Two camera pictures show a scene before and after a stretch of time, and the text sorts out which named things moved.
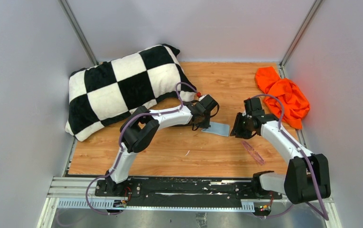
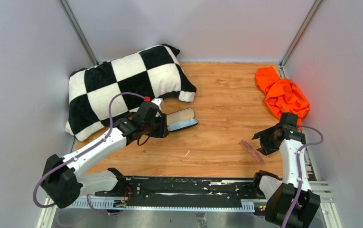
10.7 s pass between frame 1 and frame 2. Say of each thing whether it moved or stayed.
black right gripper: moved
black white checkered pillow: stayed
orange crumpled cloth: stayed
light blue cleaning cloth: moved
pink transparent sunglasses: stayed
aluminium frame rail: stayed
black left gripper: moved
